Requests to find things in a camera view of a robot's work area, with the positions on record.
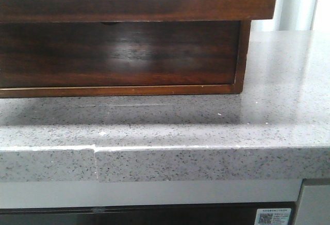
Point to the dark wooden drawer cabinet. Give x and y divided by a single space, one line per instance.
241 62

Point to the dark under-counter appliance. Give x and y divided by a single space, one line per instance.
230 213

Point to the white QR code sticker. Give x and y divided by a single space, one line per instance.
273 216

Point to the grey cabinet door panel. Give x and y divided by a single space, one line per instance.
313 205

